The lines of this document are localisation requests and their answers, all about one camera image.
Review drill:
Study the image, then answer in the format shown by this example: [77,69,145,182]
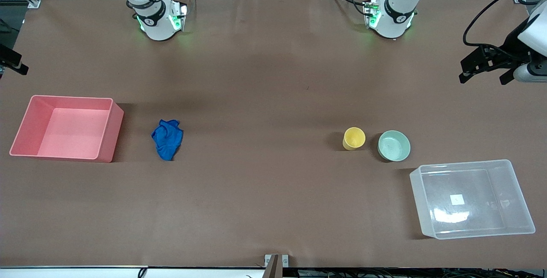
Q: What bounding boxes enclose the mint green bowl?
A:
[377,130,411,162]

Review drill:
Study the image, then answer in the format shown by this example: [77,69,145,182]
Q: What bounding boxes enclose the yellow plastic cup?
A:
[342,127,366,151]

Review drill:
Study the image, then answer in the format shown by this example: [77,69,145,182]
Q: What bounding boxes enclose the blue cloth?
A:
[151,119,184,161]

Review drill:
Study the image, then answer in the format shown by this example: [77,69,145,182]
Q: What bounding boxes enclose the clear plastic box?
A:
[409,159,536,240]

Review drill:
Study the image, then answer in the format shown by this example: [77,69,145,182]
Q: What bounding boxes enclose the pink plastic bin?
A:
[9,95,125,164]

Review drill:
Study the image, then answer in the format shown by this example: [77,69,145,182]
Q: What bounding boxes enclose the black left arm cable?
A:
[463,0,547,49]

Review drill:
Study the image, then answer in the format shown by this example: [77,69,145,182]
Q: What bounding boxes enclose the white table edge rail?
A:
[0,266,266,278]

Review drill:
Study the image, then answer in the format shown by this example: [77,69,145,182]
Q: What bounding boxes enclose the metal table edge bracket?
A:
[264,254,289,278]

